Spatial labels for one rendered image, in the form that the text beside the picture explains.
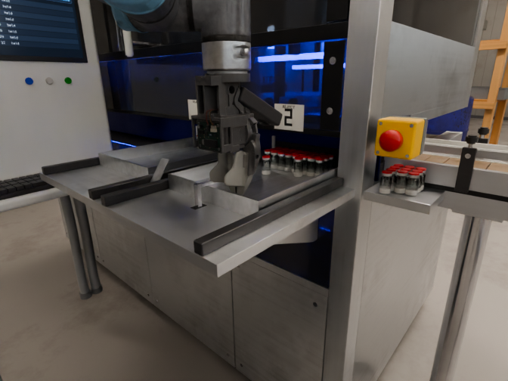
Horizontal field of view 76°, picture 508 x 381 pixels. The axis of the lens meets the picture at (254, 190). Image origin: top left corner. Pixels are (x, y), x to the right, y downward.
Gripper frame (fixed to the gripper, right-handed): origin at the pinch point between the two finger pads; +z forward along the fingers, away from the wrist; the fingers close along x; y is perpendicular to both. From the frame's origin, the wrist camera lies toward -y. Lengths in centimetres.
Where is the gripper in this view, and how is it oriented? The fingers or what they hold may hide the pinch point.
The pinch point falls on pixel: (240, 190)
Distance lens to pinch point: 59.2
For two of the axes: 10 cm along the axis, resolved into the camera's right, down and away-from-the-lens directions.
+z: 0.1, 9.5, 3.3
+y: -6.7, 2.5, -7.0
